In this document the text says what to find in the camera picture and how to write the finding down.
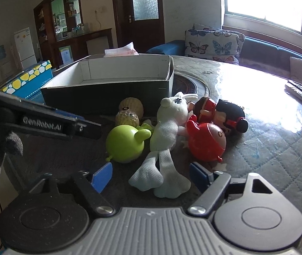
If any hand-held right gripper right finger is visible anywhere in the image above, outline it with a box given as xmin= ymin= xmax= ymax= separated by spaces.
xmin=187 ymin=162 xmax=286 ymax=217

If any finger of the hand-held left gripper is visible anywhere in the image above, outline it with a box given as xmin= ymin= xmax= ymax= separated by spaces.
xmin=20 ymin=97 xmax=103 ymax=140

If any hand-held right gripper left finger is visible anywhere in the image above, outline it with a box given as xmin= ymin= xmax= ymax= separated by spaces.
xmin=29 ymin=162 xmax=115 ymax=217

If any red round plastic toy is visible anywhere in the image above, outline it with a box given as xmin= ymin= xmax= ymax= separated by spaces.
xmin=186 ymin=114 xmax=228 ymax=163

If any green round plastic toy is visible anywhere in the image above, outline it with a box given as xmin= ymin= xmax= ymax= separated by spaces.
xmin=105 ymin=125 xmax=155 ymax=164

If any black and white cardboard box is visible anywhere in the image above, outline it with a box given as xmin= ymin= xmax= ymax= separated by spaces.
xmin=40 ymin=54 xmax=175 ymax=115

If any yellow textured rubber toy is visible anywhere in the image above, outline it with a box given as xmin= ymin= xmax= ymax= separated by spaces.
xmin=114 ymin=97 xmax=144 ymax=127

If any white knitted rabbit plush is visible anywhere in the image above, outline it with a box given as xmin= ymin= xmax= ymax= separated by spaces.
xmin=128 ymin=92 xmax=199 ymax=199

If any red dressed doll figure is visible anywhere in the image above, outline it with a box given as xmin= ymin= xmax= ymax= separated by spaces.
xmin=187 ymin=97 xmax=222 ymax=125

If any black dressed doll figure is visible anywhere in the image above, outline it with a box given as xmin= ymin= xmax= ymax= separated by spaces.
xmin=216 ymin=99 xmax=249 ymax=136

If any person's left hand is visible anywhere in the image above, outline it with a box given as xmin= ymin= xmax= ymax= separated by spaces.
xmin=0 ymin=131 xmax=24 ymax=203

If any blue dotted tissue box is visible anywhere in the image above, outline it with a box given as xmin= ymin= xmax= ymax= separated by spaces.
xmin=0 ymin=60 xmax=54 ymax=105

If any grey quilted star table cover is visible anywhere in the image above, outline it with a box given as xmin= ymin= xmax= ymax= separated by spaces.
xmin=0 ymin=55 xmax=302 ymax=255

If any blue paper sign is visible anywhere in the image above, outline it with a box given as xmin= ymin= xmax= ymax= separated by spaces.
xmin=58 ymin=45 xmax=73 ymax=65

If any white fridge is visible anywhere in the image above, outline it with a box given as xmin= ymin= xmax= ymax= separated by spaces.
xmin=14 ymin=27 xmax=37 ymax=70

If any dark wooden cabinet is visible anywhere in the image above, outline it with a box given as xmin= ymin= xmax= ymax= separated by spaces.
xmin=33 ymin=0 xmax=113 ymax=70

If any pink tissue pack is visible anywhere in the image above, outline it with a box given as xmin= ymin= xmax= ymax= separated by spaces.
xmin=104 ymin=42 xmax=140 ymax=58

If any round black table hob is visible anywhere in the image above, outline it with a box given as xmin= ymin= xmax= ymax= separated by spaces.
xmin=172 ymin=73 xmax=210 ymax=99

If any dark wooden glass door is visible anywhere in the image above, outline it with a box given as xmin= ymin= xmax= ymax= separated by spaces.
xmin=110 ymin=0 xmax=165 ymax=57

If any butterfly print pillow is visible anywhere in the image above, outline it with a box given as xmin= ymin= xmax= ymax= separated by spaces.
xmin=185 ymin=24 xmax=246 ymax=65

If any blue sofa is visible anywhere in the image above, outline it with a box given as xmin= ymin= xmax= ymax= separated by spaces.
xmin=146 ymin=35 xmax=302 ymax=78

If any window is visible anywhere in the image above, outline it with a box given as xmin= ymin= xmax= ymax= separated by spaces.
xmin=219 ymin=0 xmax=302 ymax=42

